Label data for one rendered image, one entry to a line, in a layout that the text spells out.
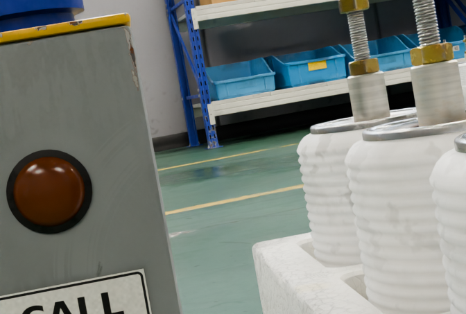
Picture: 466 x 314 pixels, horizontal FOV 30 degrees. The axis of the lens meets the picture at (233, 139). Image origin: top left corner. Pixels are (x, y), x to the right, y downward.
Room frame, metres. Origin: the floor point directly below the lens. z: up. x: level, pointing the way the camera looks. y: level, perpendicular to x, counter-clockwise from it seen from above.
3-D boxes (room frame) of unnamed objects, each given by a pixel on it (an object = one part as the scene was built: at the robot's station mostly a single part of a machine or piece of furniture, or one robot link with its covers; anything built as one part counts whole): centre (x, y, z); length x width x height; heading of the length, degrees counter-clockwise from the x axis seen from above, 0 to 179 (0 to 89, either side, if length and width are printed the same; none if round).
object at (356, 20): (0.52, -0.08, 0.30); 0.01 x 0.01 x 0.08
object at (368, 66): (0.52, -0.08, 0.29); 0.02 x 0.02 x 0.01; 57
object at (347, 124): (0.52, -0.08, 0.25); 0.08 x 0.08 x 0.01
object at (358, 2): (0.52, -0.08, 0.32); 0.02 x 0.02 x 0.01; 57
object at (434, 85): (0.41, -0.10, 0.26); 0.02 x 0.02 x 0.03
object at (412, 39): (5.47, -1.32, 0.36); 0.50 x 0.38 x 0.21; 15
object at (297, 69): (5.24, -0.49, 0.36); 0.50 x 0.38 x 0.21; 14
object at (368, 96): (0.52, -0.08, 0.26); 0.02 x 0.02 x 0.03
